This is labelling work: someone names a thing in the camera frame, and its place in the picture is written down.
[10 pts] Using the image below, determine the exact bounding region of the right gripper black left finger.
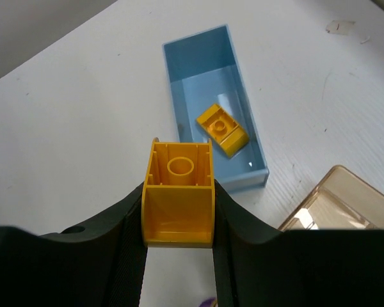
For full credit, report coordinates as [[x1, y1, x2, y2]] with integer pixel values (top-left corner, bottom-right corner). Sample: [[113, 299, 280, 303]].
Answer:
[[0, 186, 147, 306]]

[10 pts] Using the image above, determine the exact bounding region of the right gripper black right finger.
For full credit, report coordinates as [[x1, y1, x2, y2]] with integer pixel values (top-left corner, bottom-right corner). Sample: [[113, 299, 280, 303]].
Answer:
[[212, 184, 384, 306]]

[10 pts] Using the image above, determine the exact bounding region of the yellow curved lego brick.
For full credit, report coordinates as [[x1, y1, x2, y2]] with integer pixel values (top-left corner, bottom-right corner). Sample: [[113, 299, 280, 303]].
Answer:
[[141, 138, 215, 248]]

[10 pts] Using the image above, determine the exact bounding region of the yellow striped lego brick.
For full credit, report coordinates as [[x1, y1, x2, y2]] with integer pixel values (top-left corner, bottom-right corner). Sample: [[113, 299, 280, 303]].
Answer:
[[196, 104, 250, 158]]

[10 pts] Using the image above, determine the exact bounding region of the purple lego piece with flower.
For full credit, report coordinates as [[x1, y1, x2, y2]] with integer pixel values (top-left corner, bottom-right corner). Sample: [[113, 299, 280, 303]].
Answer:
[[199, 297, 218, 307]]

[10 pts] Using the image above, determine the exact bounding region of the blue rectangular container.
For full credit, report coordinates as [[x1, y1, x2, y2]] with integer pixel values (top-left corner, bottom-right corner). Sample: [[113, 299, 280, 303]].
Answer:
[[163, 25, 269, 193]]

